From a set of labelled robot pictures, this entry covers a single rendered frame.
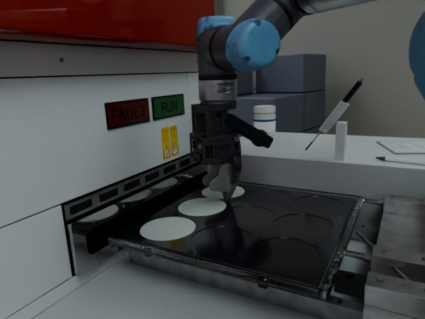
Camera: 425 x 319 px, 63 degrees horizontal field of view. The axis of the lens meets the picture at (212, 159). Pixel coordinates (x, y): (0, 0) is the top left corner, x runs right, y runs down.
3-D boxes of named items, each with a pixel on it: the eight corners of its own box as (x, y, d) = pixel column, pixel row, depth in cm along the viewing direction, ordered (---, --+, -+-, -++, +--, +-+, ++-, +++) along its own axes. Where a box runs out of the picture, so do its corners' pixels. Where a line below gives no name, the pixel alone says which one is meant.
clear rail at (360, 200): (316, 301, 43) (316, 291, 42) (357, 200, 74) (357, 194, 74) (327, 304, 42) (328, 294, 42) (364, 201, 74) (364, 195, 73)
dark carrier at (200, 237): (116, 238, 61) (116, 235, 60) (212, 182, 90) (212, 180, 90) (317, 290, 44) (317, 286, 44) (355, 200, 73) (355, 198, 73)
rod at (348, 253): (339, 257, 53) (339, 249, 52) (341, 254, 54) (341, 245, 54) (372, 264, 50) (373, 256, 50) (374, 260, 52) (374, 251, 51)
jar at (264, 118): (250, 137, 112) (250, 107, 110) (258, 133, 118) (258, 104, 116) (271, 137, 109) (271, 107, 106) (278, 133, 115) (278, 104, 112)
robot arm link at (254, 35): (279, -11, 51) (242, 1, 61) (229, 42, 50) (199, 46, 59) (305, 32, 55) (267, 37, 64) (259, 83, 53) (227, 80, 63)
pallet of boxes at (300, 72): (322, 203, 312) (328, 54, 282) (276, 241, 246) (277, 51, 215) (210, 181, 391) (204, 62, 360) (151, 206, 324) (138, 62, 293)
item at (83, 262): (72, 275, 59) (64, 222, 56) (203, 193, 96) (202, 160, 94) (79, 277, 58) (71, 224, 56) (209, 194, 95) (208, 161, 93)
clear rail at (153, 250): (105, 243, 60) (104, 237, 60) (111, 240, 61) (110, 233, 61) (327, 304, 42) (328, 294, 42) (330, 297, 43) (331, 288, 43)
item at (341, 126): (317, 159, 80) (319, 100, 77) (320, 155, 84) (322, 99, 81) (344, 161, 77) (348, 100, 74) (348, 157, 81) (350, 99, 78)
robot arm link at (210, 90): (226, 77, 72) (245, 78, 65) (226, 100, 73) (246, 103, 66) (192, 79, 69) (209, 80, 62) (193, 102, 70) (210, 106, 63)
